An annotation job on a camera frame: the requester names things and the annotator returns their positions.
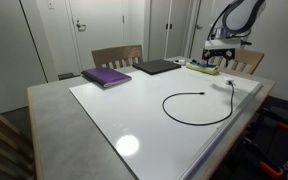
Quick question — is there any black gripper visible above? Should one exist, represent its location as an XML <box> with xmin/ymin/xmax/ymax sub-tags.
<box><xmin>202</xmin><ymin>48</ymin><xmax>235</xmax><ymax>66</ymax></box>

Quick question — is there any white power adapter cube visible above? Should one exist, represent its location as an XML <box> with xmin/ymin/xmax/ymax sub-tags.
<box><xmin>222</xmin><ymin>77</ymin><xmax>235</xmax><ymax>85</ymax></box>

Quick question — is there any black charging cable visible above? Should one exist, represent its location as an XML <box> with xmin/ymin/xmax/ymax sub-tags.
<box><xmin>161</xmin><ymin>80</ymin><xmax>236</xmax><ymax>127</ymax></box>

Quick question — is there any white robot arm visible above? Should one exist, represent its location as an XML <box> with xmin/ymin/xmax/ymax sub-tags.
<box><xmin>202</xmin><ymin>0</ymin><xmax>266</xmax><ymax>64</ymax></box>

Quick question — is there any yellow-green folded cloth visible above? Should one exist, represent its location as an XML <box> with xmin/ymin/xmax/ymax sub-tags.
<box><xmin>186</xmin><ymin>63</ymin><xmax>219</xmax><ymax>75</ymax></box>

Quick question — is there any light wooden chair left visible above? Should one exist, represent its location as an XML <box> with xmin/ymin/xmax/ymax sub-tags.
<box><xmin>213</xmin><ymin>49</ymin><xmax>264</xmax><ymax>75</ymax></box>

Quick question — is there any blue microfiber cloth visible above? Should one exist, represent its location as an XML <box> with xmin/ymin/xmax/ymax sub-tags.
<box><xmin>190</xmin><ymin>59</ymin><xmax>216</xmax><ymax>68</ymax></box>

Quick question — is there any black laptop sleeve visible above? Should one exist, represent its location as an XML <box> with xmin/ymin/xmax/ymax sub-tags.
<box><xmin>133</xmin><ymin>59</ymin><xmax>180</xmax><ymax>75</ymax></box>

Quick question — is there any white whiteboard mat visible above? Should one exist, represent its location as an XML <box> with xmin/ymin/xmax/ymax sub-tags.
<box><xmin>70</xmin><ymin>67</ymin><xmax>262</xmax><ymax>180</ymax></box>

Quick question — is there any brown wooden chair right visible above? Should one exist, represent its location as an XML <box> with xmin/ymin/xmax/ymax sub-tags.
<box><xmin>92</xmin><ymin>45</ymin><xmax>143</xmax><ymax>69</ymax></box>

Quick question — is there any purple notebook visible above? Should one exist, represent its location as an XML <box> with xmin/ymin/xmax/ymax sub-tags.
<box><xmin>82</xmin><ymin>68</ymin><xmax>132</xmax><ymax>88</ymax></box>

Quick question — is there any wooden chair near corner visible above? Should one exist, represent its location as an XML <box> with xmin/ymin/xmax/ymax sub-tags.
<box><xmin>0</xmin><ymin>114</ymin><xmax>36</xmax><ymax>180</ymax></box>

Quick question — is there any orange handled clamp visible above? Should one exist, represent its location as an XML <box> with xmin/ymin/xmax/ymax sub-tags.
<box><xmin>243</xmin><ymin>137</ymin><xmax>284</xmax><ymax>179</ymax></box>

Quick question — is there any silver door handle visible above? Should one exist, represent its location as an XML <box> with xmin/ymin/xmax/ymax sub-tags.
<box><xmin>76</xmin><ymin>19</ymin><xmax>86</xmax><ymax>32</ymax></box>

